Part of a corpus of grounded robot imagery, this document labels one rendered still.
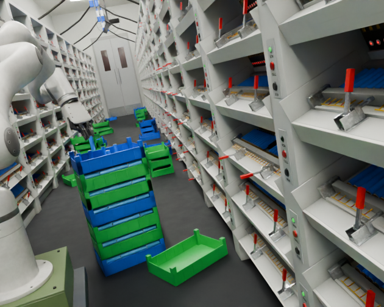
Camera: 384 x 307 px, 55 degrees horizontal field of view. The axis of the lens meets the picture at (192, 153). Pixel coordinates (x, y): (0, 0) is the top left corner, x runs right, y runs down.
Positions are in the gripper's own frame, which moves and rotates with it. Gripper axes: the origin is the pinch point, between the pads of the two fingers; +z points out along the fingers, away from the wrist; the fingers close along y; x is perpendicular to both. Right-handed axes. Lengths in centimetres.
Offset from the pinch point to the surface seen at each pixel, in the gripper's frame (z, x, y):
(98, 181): 19.9, -5.7, 3.2
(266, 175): 49, 72, 12
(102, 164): 14.3, -1.1, 0.2
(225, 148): 36, 43, -21
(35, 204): -3, -141, -40
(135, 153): 16.8, 5.9, -12.7
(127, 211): 37.1, -8.5, -4.8
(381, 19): 34, 119, 50
